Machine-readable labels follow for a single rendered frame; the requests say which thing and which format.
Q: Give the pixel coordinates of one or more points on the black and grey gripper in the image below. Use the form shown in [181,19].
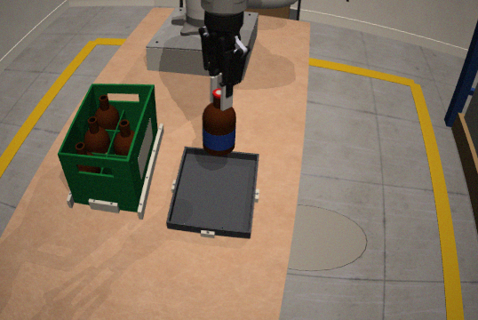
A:
[220,46]

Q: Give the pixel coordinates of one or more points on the dark green crate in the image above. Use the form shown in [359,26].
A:
[125,186]

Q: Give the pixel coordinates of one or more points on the brown glass bottle with blue label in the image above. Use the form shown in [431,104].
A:
[218,128]

